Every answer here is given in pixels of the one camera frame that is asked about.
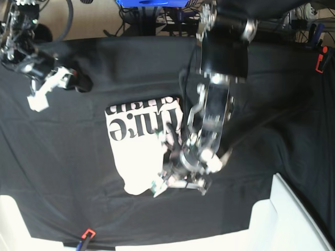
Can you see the white bin left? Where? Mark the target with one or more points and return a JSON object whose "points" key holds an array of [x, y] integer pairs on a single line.
{"points": [[14, 233]]}

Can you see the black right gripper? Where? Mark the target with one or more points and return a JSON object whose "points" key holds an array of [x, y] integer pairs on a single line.
{"points": [[40, 65]]}

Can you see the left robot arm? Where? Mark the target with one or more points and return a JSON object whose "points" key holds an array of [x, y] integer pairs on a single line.
{"points": [[225, 65]]}

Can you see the black table cloth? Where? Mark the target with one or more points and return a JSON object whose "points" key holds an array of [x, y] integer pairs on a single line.
{"points": [[59, 167]]}

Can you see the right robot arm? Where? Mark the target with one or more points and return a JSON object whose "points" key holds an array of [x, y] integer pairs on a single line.
{"points": [[18, 31]]}

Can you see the orange blue clamp bottom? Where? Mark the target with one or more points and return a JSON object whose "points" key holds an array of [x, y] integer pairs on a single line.
{"points": [[85, 240]]}

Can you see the white bin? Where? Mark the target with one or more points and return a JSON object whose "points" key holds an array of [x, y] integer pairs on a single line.
{"points": [[14, 233], [282, 222]]}

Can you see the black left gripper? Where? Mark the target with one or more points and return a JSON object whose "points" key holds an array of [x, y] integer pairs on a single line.
{"points": [[190, 163]]}

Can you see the orange black clamp right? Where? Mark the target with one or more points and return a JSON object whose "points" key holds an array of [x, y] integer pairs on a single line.
{"points": [[321, 59]]}

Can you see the blue clamp handle right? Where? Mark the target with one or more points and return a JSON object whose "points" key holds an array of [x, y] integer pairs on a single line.
{"points": [[315, 33]]}

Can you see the pink T-shirt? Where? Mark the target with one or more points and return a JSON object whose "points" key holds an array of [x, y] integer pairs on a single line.
{"points": [[136, 132]]}

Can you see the black power strip with cables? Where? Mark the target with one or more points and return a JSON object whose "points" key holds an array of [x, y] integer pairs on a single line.
{"points": [[176, 19]]}

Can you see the white bin right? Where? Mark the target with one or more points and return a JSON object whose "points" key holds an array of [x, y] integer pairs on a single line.
{"points": [[282, 222]]}

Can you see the blue box with hole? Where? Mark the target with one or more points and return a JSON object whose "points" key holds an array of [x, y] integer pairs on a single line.
{"points": [[152, 3]]}

